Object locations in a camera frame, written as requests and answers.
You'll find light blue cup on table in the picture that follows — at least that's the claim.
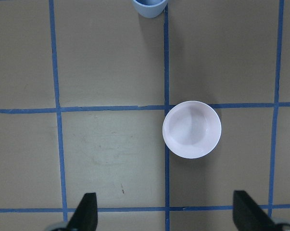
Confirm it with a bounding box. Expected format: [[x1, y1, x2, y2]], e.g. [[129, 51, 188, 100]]
[[131, 0, 169, 18]]

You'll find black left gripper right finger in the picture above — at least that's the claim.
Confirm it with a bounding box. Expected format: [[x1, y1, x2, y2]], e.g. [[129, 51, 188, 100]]
[[233, 191, 278, 231]]

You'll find pink bowl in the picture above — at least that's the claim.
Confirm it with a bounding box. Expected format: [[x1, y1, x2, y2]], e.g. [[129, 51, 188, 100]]
[[162, 101, 222, 159]]

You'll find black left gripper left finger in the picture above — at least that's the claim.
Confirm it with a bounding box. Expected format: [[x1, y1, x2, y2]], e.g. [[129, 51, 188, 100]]
[[65, 192, 98, 231]]

